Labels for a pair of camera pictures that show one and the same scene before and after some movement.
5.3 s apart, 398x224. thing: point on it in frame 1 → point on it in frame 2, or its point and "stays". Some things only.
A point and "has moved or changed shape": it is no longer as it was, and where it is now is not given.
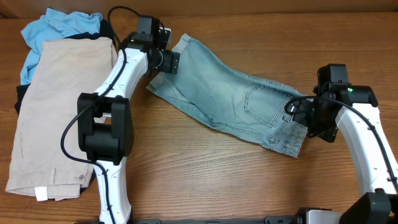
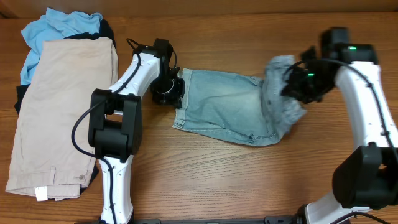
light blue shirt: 53,25 stays
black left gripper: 173,63 → 170,92
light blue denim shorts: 233,101 has moved or changed shape
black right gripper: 329,132 → 294,90
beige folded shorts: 63,70 stays
